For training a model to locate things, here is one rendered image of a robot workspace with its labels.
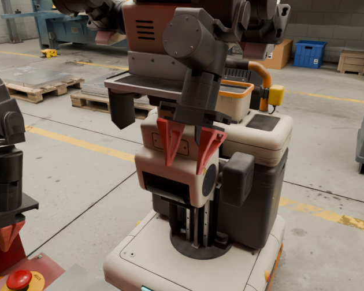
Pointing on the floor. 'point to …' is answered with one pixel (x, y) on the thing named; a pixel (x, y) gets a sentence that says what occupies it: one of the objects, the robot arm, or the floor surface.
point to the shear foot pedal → (49, 49)
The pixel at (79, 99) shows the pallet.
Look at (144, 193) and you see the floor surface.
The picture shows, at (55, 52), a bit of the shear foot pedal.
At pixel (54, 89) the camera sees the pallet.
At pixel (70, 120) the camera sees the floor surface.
